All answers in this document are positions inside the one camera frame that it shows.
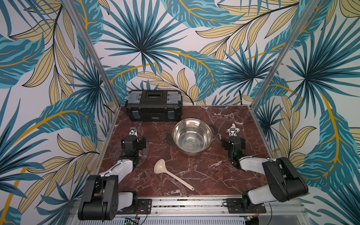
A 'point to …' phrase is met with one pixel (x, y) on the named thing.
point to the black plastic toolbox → (154, 105)
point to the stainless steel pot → (191, 136)
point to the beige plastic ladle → (160, 167)
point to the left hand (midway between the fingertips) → (134, 138)
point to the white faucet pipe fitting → (233, 126)
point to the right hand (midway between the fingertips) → (234, 137)
